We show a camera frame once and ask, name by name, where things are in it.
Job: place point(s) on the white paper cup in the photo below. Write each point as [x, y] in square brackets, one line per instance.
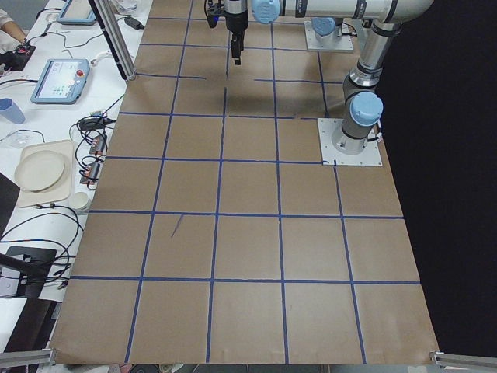
[80, 202]

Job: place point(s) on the teach pendant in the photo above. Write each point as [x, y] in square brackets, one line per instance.
[61, 81]
[76, 12]

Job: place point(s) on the black power adapter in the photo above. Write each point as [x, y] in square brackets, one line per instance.
[133, 23]

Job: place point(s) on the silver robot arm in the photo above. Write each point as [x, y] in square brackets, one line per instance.
[363, 106]
[236, 15]

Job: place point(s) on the beige tray with plate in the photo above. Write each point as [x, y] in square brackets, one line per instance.
[45, 173]

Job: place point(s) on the aluminium frame post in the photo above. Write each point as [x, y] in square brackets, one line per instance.
[114, 38]

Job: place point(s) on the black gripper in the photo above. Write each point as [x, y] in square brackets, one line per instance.
[237, 22]

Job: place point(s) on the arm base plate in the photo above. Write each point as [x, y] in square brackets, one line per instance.
[332, 42]
[339, 150]

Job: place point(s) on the blue plastic cup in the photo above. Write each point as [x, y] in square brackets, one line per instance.
[10, 111]

